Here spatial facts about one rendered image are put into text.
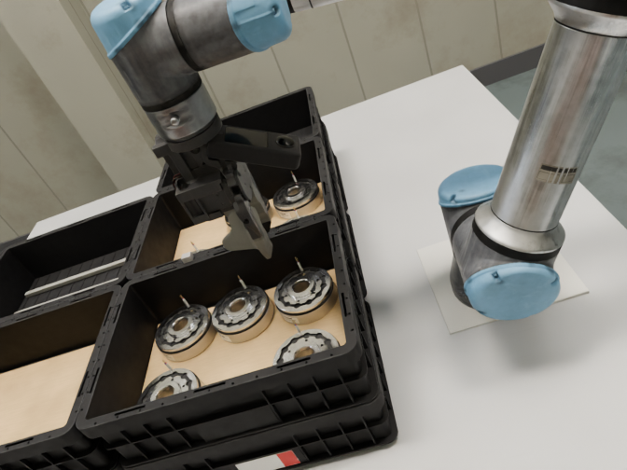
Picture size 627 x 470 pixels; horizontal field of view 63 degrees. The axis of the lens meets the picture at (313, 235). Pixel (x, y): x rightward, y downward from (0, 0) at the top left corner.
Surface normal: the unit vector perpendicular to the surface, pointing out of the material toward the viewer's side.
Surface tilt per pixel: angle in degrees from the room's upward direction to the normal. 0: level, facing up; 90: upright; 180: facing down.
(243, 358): 0
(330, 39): 90
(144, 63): 94
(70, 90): 90
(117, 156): 90
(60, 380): 0
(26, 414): 0
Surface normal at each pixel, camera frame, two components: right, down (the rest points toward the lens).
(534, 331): -0.33, -0.74
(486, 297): -0.03, 0.71
